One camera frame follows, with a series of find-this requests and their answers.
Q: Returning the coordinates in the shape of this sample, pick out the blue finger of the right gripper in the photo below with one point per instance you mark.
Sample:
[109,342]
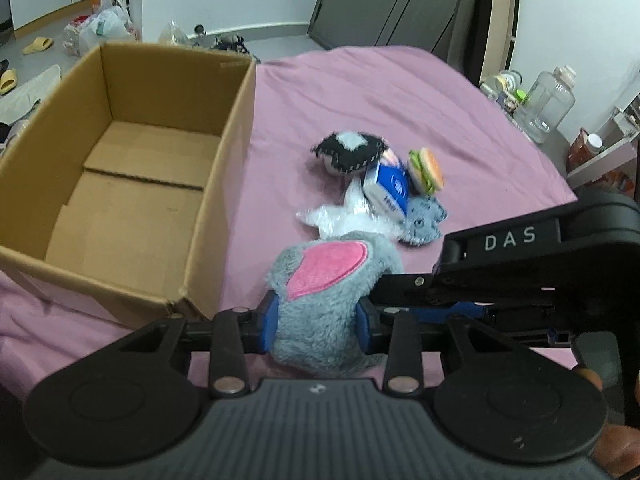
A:
[430,315]

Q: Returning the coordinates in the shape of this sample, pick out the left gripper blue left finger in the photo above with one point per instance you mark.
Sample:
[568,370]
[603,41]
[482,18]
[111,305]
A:
[267,314]

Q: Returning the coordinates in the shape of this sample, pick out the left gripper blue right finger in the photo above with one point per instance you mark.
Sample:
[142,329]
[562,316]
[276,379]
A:
[369,329]

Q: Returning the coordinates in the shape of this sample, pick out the grey pink plush toy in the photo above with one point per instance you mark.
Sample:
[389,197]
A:
[318,285]

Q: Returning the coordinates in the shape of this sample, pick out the grey blue fuzzy cloth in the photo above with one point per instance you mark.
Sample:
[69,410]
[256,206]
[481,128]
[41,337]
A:
[422,223]

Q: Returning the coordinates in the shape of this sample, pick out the clear bubble plastic bag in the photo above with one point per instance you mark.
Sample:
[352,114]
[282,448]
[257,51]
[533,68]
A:
[355,214]

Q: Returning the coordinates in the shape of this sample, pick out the person's right hand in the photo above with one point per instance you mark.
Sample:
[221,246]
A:
[617,451]

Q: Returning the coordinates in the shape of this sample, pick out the plush hamburger toy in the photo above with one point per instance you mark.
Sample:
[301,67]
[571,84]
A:
[424,172]

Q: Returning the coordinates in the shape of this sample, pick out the black white knitted pouch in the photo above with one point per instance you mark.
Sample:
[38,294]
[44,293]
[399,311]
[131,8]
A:
[349,152]

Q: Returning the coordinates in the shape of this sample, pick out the clear plastic water jug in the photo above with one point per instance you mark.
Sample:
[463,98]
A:
[546,104]

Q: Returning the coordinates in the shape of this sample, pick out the brown cardboard box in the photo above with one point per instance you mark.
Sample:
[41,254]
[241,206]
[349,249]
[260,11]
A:
[118,198]

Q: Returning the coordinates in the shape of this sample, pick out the white jar with lid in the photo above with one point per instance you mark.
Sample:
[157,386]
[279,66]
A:
[505,82]

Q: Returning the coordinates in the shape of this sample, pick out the leaning wooden board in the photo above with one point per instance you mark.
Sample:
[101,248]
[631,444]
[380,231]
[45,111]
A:
[501,37]

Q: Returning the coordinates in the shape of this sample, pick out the small clear plastic bag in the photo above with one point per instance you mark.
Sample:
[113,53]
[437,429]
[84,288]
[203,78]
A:
[173,35]

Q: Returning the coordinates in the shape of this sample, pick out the dark grey wardrobe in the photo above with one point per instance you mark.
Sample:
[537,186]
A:
[456,31]

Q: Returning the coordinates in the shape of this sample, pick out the white towel on floor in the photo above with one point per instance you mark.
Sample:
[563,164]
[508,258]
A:
[20,100]

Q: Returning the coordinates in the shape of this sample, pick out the large white plastic bag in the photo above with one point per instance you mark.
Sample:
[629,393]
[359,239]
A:
[111,22]

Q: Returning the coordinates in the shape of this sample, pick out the yellow slipper near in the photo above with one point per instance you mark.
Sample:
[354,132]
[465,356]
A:
[8,81]

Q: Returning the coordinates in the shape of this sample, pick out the yellow slipper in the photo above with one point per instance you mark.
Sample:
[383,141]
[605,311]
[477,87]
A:
[39,44]
[8,81]

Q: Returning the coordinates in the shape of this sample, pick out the yellow slipper far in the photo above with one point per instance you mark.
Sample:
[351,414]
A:
[39,44]

